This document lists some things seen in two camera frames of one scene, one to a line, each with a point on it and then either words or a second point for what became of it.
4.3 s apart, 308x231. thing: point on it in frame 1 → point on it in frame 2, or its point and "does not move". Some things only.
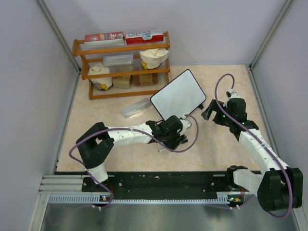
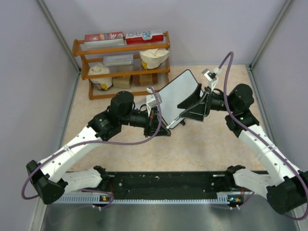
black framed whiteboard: [179, 96] does not move
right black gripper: [213, 107] → [198, 111]
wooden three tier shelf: [117, 71] does not move
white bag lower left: [103, 83] does not move
